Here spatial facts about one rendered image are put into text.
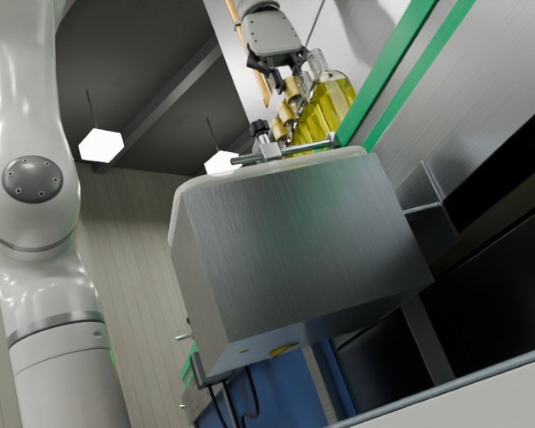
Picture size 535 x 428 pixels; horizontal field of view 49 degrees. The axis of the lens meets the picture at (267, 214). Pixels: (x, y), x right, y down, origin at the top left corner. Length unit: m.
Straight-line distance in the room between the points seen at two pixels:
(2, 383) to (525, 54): 8.23
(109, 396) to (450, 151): 0.48
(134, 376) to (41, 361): 8.70
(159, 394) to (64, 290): 8.85
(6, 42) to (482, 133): 0.69
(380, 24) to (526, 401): 0.84
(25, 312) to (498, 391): 0.58
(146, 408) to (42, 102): 8.62
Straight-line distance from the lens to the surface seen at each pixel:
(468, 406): 0.32
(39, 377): 0.75
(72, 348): 0.74
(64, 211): 0.78
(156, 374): 9.67
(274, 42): 1.15
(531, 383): 0.30
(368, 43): 1.10
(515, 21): 0.56
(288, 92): 1.10
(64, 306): 0.76
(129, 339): 9.60
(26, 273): 0.87
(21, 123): 0.87
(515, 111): 0.56
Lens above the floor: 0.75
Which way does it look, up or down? 20 degrees up
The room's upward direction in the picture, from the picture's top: 20 degrees counter-clockwise
